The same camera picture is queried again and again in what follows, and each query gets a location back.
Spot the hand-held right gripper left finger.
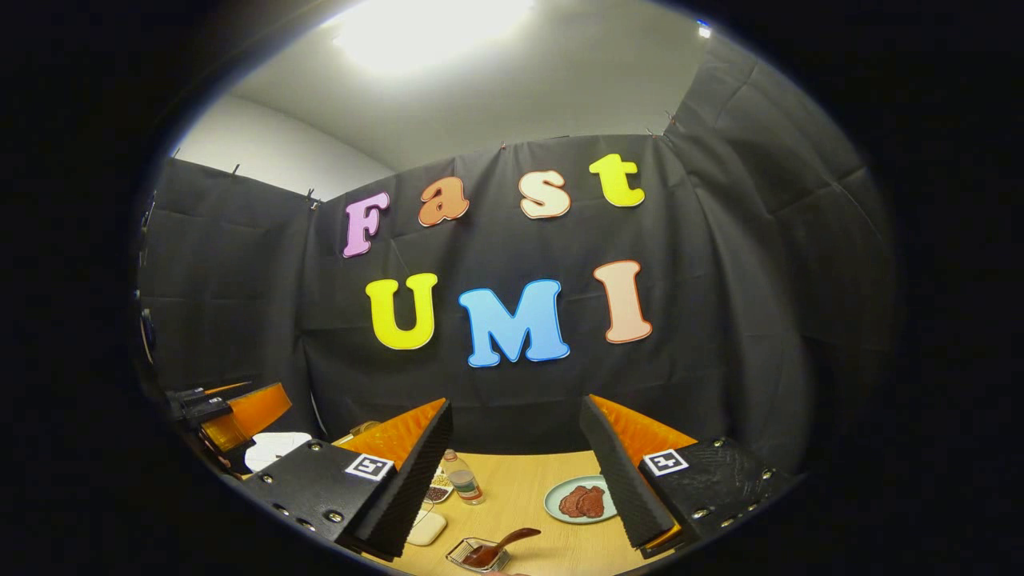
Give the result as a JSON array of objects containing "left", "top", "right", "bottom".
[{"left": 240, "top": 398, "right": 454, "bottom": 561}]

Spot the black backdrop cloth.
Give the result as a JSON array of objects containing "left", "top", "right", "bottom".
[{"left": 136, "top": 40, "right": 897, "bottom": 481}]

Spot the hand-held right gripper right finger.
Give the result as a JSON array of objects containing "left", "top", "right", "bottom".
[{"left": 580, "top": 392, "right": 793, "bottom": 559}]

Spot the ceiling light panel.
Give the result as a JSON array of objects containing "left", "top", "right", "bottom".
[{"left": 332, "top": 0, "right": 537, "bottom": 77}]

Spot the brown wooden spoon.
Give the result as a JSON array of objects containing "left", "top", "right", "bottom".
[{"left": 464, "top": 527, "right": 542, "bottom": 567}]

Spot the small clear plastic bottle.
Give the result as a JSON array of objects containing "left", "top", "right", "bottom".
[{"left": 442, "top": 450, "right": 486, "bottom": 506}]

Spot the white rice cooker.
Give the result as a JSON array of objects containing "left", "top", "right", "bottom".
[{"left": 244, "top": 432, "right": 313, "bottom": 473}]

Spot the pale green plate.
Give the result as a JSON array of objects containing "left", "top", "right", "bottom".
[{"left": 544, "top": 475, "right": 618, "bottom": 525}]

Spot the wire chopstick holder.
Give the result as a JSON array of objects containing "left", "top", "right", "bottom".
[{"left": 446, "top": 538, "right": 513, "bottom": 573}]

